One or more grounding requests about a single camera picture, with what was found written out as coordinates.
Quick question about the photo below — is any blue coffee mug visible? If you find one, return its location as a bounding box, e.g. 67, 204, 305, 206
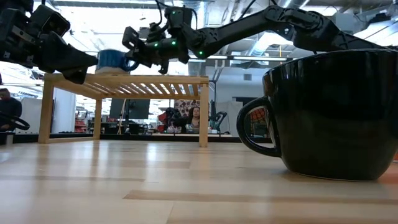
95, 49, 141, 75

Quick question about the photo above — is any wooden slatted rack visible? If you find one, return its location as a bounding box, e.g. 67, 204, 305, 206
37, 73, 210, 148

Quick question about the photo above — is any person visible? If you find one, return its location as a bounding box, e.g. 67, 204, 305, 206
185, 106, 201, 134
0, 88, 23, 131

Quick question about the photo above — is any black coffee mug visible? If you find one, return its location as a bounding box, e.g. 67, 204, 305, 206
236, 48, 398, 182

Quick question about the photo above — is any black cable loop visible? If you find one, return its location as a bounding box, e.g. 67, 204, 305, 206
0, 111, 31, 131

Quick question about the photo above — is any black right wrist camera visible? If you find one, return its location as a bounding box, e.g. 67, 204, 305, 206
121, 26, 141, 50

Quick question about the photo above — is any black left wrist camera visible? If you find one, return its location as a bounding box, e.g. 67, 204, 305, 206
30, 4, 72, 38

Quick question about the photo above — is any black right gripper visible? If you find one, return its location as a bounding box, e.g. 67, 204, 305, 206
124, 26, 191, 75

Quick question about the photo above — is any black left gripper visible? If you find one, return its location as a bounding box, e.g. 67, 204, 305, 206
0, 9, 99, 85

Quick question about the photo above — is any black monitor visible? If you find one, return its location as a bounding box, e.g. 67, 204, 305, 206
109, 98, 151, 120

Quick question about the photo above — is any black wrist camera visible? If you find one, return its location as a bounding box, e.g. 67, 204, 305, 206
30, 4, 72, 38
121, 26, 141, 50

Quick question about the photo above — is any white partition panel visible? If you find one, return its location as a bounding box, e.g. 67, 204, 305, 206
14, 88, 76, 135

